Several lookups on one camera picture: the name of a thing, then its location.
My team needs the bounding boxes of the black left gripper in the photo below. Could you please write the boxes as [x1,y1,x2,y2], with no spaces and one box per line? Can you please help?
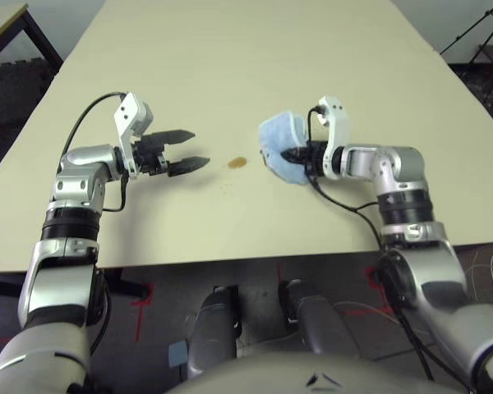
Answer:
[132,129,212,178]

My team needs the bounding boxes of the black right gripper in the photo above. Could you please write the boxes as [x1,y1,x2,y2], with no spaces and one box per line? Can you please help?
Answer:
[279,140,328,178]

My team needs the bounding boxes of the light blue rag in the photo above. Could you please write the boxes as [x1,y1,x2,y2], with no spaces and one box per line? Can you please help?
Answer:
[257,110,314,186]

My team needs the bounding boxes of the grey right robot leg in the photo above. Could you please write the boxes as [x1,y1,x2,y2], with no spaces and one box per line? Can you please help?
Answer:
[278,279,361,360]

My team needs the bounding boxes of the grey robot leg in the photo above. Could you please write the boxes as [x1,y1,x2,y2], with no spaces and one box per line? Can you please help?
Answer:
[187,286,242,378]
[278,279,361,360]

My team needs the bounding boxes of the grey left robot leg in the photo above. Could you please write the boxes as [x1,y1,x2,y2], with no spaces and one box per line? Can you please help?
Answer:
[187,286,242,378]

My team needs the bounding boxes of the black foam floor mat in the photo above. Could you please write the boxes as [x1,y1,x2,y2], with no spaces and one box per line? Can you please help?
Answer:
[0,57,55,173]

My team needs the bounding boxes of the blue floor sheet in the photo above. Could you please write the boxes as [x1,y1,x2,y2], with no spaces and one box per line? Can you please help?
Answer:
[168,340,190,369]

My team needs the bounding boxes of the neighbouring beige table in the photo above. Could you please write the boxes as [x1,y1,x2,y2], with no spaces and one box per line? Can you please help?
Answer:
[0,2,65,73]

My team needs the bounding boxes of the grey robot torso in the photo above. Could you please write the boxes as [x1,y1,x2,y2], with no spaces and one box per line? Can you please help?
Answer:
[164,353,469,394]

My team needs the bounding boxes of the black tripod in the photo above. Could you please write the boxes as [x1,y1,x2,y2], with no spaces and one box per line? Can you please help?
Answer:
[439,0,493,63]

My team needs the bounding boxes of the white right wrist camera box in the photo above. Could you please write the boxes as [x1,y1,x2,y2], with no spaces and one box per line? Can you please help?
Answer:
[316,96,350,181]

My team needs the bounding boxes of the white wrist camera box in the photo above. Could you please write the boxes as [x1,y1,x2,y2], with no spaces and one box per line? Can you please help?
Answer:
[316,96,350,181]
[113,92,154,178]

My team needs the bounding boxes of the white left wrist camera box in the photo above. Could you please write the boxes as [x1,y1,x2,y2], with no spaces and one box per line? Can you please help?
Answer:
[113,92,154,178]

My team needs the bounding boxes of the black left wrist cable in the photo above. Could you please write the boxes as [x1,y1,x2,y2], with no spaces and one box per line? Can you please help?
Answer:
[59,92,129,213]

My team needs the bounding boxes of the white floor cable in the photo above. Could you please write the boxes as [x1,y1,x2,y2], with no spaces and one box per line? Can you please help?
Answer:
[332,300,395,328]

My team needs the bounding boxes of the black left shoulder cable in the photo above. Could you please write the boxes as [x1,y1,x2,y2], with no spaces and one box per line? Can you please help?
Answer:
[88,270,113,358]

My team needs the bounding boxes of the black shoulder cable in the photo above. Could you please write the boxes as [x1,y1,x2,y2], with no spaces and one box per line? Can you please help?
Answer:
[88,270,113,358]
[373,250,477,391]

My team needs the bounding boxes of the black right shoulder cable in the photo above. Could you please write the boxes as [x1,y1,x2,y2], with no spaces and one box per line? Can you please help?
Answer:
[373,250,477,391]

